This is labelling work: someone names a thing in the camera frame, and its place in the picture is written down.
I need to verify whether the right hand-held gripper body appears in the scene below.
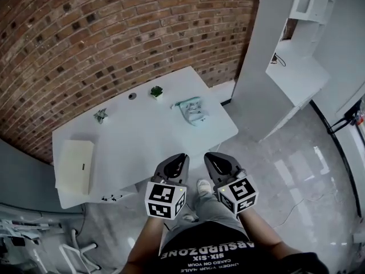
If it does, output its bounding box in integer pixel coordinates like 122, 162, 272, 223
212, 167, 259, 220

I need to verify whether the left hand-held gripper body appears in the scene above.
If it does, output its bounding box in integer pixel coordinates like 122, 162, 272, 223
144, 171, 188, 220

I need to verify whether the person's right forearm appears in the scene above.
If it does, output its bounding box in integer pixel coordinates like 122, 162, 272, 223
236, 209, 303, 264

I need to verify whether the person's left forearm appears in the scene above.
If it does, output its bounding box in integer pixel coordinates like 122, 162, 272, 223
119, 215, 172, 274

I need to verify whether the person's white shoe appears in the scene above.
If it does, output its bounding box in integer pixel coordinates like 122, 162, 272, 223
197, 179, 213, 197

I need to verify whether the person's black printed t-shirt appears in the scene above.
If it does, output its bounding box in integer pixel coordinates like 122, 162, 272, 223
158, 220, 329, 274

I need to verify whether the dark green succulent in pot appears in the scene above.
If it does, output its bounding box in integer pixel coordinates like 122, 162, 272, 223
150, 86, 164, 101

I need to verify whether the pale green leafy potted plant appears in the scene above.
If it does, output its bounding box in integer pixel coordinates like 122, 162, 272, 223
93, 108, 109, 124

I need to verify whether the cream flat box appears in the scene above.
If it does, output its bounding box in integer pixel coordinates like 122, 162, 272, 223
55, 139, 96, 196

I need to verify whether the white shelf cabinet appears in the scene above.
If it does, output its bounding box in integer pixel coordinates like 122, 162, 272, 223
232, 0, 339, 142

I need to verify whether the black metal rack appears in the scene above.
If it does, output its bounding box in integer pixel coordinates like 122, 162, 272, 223
309, 98, 365, 211

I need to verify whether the white chair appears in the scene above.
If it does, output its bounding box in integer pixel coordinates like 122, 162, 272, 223
58, 228, 100, 271

